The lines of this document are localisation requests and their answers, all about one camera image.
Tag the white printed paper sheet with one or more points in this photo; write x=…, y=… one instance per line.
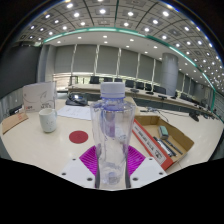
x=75, y=112

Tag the black desk microphone base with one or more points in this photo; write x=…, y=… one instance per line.
x=194, y=116

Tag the bundle of dark pens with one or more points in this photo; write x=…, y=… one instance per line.
x=166, y=146

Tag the grey-green board eraser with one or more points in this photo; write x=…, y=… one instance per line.
x=163, y=132

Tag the group of round ceiling lights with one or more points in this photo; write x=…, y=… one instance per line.
x=102, y=11

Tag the black desk phone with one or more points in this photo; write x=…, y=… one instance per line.
x=76, y=99

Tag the long curved conference desk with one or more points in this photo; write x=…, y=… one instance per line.
x=146, y=95

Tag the row of black office chairs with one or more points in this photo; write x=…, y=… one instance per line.
x=130, y=83

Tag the flat round red coaster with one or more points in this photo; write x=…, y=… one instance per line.
x=78, y=137

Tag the brown cardboard box red side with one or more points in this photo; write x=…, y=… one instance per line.
x=181, y=138

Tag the white copy paper package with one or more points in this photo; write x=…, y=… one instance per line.
x=38, y=96

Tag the clear plastic water bottle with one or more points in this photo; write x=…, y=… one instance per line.
x=111, y=133

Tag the brown cardboard sheet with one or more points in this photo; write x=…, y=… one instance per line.
x=13, y=122

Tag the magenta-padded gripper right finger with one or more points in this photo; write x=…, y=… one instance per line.
x=148, y=170

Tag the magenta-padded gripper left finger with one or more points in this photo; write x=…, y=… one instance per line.
x=77, y=171

